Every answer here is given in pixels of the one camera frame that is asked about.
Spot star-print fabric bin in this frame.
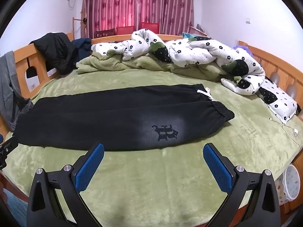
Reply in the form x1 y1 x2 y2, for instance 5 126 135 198
275 165 300 205

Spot wooden coat rack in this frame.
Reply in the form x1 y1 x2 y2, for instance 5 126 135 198
72 17 87 40

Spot grey jeans on bed frame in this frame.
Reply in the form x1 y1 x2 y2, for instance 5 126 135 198
0 51 34 132

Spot black sweatpants with white stripe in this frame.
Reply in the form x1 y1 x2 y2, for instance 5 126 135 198
14 84 235 152

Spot white flower-print quilt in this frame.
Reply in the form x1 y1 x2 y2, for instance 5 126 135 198
91 29 266 95

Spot green fleece blanket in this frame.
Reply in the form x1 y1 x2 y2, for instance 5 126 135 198
76 52 227 81

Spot flower-print pillow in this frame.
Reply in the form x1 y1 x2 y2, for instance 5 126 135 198
256 77 300 124

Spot black jacket on footboard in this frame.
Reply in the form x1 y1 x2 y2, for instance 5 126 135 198
30 32 78 75

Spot red chair backs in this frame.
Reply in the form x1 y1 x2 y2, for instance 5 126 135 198
95 21 160 39

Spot dark blue garment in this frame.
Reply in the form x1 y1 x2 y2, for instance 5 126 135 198
72 37 92 61

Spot red patterned curtain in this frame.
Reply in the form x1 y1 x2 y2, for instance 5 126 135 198
83 0 194 38

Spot wooden bed frame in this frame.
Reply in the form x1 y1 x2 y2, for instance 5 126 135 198
1 34 302 218

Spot white charger with cable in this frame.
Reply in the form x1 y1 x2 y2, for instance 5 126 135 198
269 118 302 147

